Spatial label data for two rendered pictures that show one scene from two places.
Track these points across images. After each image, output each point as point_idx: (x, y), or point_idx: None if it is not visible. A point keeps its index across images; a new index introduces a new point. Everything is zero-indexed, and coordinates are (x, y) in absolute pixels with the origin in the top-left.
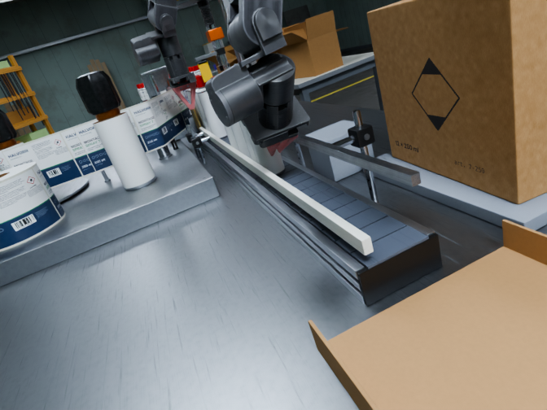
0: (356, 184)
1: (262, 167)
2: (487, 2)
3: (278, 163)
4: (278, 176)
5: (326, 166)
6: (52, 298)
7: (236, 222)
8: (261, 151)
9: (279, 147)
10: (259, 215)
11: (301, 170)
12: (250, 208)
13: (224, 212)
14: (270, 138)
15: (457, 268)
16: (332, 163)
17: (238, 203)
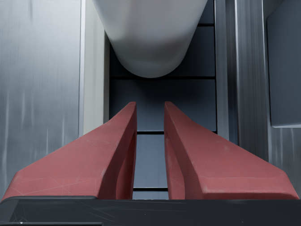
0: (296, 181)
1: (96, 102)
2: None
3: (165, 69)
4: (149, 88)
5: (286, 96)
6: None
7: (21, 110)
8: (118, 44)
9: (165, 149)
10: (73, 123)
11: (213, 111)
12: (69, 69)
13: (15, 30)
14: None
15: None
16: (300, 125)
17: (58, 14)
